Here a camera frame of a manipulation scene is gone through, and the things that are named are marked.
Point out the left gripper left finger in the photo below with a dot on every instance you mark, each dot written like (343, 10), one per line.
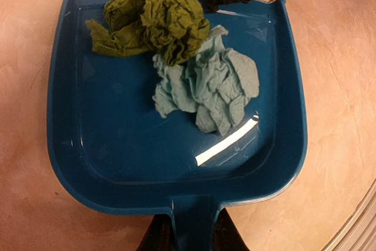
(159, 235)

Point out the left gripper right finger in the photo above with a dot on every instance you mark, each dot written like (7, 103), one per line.
(227, 235)

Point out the blue dustpan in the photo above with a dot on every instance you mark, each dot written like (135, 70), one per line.
(114, 153)

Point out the light blue paper scrap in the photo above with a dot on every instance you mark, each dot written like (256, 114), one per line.
(216, 84)

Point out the front aluminium rail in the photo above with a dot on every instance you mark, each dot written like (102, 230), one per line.
(358, 232)

